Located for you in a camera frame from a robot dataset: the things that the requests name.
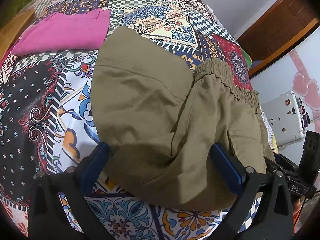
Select white sewing machine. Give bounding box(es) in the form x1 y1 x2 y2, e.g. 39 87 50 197
262 90 310 148

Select olive khaki pants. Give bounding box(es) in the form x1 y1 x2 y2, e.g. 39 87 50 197
91 27 273 211

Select wooden door frame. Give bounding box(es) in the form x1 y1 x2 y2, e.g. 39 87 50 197
237 0 319 78

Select folded pink garment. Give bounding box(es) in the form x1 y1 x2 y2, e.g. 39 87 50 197
11 8 111 56

